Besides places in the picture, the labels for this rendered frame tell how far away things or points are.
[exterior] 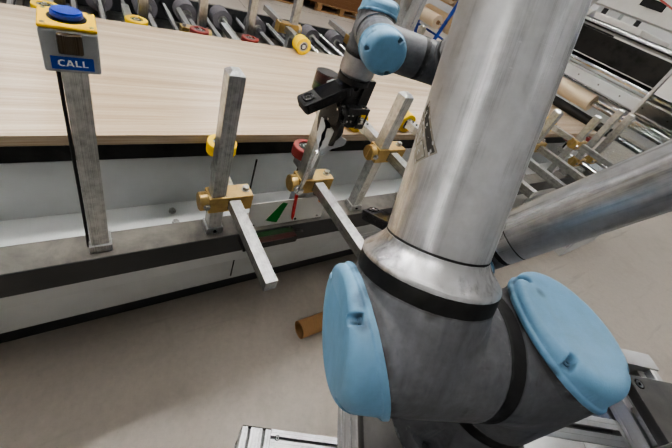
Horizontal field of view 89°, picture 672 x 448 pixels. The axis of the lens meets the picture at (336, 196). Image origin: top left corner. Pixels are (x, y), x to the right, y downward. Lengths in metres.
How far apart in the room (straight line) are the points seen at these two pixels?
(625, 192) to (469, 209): 0.29
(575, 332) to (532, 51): 0.23
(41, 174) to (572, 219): 1.10
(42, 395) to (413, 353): 1.45
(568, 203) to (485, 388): 0.29
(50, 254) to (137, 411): 0.73
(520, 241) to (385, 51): 0.36
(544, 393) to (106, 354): 1.48
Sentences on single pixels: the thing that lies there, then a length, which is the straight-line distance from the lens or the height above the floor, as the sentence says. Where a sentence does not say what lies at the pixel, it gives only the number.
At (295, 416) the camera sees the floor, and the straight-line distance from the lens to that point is 1.57.
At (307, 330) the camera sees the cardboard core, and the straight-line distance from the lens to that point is 1.63.
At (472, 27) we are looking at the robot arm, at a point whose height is 1.43.
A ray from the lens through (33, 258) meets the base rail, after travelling 1.00.
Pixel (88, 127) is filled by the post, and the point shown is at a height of 1.04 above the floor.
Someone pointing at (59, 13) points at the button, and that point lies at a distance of 0.67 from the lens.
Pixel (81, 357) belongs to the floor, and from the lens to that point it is 1.64.
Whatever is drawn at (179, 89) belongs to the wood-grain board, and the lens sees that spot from 1.22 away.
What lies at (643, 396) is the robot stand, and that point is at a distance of 0.83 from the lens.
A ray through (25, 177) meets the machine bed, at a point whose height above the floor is 0.76.
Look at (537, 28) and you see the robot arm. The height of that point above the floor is 1.45.
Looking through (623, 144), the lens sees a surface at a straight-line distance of 3.12.
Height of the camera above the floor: 1.46
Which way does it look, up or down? 37 degrees down
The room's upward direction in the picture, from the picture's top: 24 degrees clockwise
